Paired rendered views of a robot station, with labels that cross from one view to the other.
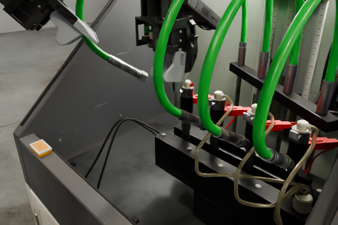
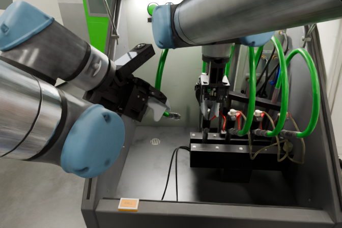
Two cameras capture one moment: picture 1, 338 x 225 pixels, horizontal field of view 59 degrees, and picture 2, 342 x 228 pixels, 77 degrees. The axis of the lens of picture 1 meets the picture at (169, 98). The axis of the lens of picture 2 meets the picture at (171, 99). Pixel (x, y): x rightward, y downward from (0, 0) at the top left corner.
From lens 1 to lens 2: 52 cm
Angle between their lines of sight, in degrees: 38
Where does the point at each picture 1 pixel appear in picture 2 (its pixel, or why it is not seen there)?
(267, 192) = (270, 149)
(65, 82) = not seen: hidden behind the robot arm
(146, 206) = (198, 194)
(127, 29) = not seen: hidden behind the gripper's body
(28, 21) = (140, 114)
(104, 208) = (221, 208)
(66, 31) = (159, 110)
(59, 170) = (163, 208)
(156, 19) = (223, 84)
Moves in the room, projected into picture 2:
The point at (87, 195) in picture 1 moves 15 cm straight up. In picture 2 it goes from (202, 209) to (207, 170)
